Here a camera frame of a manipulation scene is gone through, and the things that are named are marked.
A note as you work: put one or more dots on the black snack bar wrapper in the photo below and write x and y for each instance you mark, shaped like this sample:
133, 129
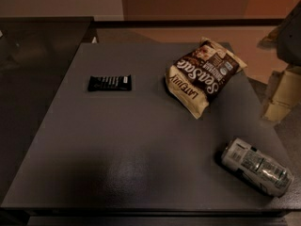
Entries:
110, 83

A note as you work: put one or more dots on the brown sea salt chip bag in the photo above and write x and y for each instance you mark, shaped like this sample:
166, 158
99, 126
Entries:
197, 78

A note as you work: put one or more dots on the silver 7up soda can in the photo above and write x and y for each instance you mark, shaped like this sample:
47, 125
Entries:
257, 168

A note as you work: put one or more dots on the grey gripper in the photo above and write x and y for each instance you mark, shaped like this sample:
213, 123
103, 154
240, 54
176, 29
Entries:
292, 37

